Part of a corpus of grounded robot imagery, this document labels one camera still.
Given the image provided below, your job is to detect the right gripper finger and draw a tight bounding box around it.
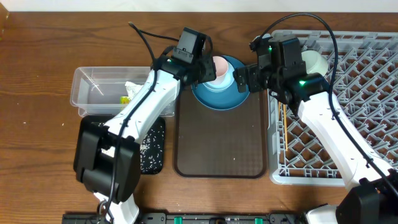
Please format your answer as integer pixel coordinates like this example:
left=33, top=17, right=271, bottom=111
left=246, top=64, right=260, bottom=93
left=233, top=67, right=248, bottom=93

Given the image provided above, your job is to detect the light blue bowl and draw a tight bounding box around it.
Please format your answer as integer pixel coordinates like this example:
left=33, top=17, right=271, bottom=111
left=203, top=62, right=234, bottom=93

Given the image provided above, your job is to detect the pink paper cup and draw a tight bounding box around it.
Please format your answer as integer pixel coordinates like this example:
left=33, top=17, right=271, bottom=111
left=211, top=56, right=228, bottom=85

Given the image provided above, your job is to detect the mint green bowl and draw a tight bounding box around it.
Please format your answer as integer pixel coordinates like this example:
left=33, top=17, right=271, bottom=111
left=302, top=50, right=328, bottom=77

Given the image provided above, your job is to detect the white tissue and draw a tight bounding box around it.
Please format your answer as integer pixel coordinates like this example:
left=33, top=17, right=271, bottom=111
left=125, top=82, right=143, bottom=100

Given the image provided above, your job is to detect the green yellow snack wrapper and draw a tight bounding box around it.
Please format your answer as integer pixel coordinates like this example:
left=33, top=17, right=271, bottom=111
left=119, top=96, right=130, bottom=105

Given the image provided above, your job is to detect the white rice pile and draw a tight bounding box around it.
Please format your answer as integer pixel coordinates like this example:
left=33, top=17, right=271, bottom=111
left=99, top=121, right=165, bottom=174

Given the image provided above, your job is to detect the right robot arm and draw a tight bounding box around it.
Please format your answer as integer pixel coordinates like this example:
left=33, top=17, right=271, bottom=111
left=233, top=34, right=397, bottom=223

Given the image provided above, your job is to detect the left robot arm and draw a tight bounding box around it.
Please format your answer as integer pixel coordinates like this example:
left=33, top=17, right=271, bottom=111
left=73, top=27, right=216, bottom=223

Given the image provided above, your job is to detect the grey plastic dishwasher rack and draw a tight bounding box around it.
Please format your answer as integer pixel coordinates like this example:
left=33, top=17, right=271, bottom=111
left=267, top=31, right=397, bottom=187

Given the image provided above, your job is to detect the black rectangular waste tray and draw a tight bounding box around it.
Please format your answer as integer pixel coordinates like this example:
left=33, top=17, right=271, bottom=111
left=73, top=114, right=165, bottom=175

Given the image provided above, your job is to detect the clear plastic waste bin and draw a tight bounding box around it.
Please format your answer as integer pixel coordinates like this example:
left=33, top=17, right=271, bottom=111
left=70, top=66, right=177, bottom=118

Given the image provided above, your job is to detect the dark blue plate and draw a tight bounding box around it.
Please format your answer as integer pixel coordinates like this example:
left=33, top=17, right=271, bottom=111
left=192, top=55, right=249, bottom=111

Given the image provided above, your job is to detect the brown plastic serving tray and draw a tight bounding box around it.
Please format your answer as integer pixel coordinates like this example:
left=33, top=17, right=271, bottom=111
left=174, top=88, right=267, bottom=179

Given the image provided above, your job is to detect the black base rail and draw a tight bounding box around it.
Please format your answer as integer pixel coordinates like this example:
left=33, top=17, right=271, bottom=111
left=61, top=212, right=312, bottom=224

